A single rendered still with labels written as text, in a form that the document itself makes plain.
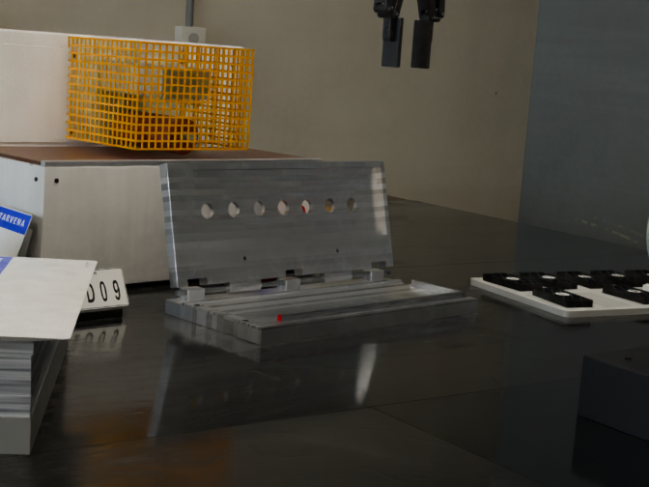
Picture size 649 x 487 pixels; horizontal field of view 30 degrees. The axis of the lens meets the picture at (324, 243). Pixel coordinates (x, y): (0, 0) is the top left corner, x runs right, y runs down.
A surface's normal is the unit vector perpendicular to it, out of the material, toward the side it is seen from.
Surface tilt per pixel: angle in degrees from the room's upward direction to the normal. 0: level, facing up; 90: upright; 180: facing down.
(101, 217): 90
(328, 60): 90
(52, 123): 90
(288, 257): 77
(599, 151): 90
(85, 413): 0
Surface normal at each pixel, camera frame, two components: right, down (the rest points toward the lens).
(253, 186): 0.69, -0.07
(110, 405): 0.07, -0.99
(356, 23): 0.58, 0.17
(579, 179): -0.82, 0.03
